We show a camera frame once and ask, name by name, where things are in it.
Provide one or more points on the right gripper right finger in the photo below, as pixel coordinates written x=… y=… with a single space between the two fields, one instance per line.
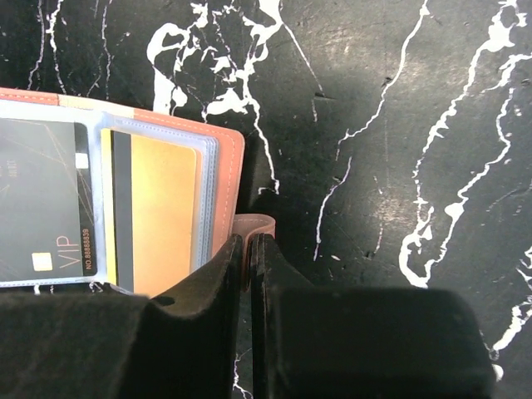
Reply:
x=317 y=342

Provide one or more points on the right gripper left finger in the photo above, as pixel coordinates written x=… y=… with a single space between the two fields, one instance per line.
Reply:
x=92 y=341

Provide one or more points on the gold card black stripe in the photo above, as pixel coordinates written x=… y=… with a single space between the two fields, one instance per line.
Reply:
x=149 y=204

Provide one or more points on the black VIP card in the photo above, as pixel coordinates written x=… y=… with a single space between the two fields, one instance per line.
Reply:
x=47 y=220

